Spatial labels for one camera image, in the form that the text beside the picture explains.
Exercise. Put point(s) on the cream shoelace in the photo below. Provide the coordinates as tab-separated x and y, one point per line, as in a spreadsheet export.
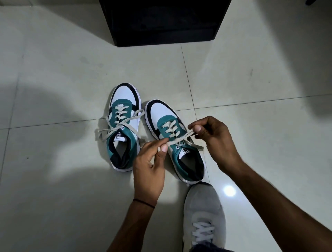
171	129
120	113

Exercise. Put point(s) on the white shoelace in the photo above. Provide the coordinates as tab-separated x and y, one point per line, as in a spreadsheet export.
203	231

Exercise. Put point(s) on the person's left hand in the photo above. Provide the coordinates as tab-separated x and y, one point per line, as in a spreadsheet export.
149	176

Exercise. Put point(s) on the black cabinet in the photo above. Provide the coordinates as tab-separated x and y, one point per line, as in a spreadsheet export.
160	23

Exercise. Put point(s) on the person's right forearm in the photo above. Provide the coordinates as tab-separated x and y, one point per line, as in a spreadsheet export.
275	213

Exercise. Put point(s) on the person's right thumb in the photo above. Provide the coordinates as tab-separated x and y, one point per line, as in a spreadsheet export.
201	132

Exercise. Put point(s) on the dark blue jeans leg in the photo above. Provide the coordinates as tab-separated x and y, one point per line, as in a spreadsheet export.
207	248

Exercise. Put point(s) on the teal white black sneaker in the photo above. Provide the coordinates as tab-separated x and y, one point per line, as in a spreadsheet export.
125	93
158	112

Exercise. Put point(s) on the black wrist thread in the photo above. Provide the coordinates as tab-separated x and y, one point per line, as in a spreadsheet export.
144	202

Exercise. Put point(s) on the grey worn sneaker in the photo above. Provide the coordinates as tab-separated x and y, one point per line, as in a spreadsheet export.
202	205

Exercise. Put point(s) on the person's left forearm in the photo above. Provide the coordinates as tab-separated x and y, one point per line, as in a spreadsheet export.
132	228

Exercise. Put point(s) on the person's left thumb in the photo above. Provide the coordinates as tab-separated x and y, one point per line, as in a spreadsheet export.
160	155

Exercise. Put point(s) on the person's right hand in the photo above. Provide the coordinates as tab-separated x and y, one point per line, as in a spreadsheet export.
220	145

